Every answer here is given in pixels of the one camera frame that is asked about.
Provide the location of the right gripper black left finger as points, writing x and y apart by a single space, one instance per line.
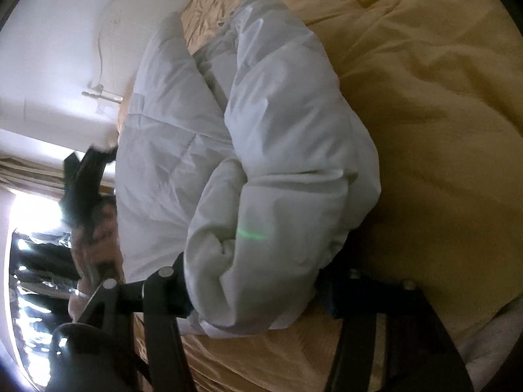
126 331

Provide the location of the white bed headboard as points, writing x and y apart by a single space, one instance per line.
125 28

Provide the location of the tan orange bed cover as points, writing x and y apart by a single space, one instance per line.
439 85

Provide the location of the beige window curtain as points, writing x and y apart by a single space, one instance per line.
24 175

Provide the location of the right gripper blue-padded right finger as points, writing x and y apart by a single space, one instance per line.
419 354

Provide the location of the dark clothes on rack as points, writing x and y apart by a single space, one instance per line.
43 270

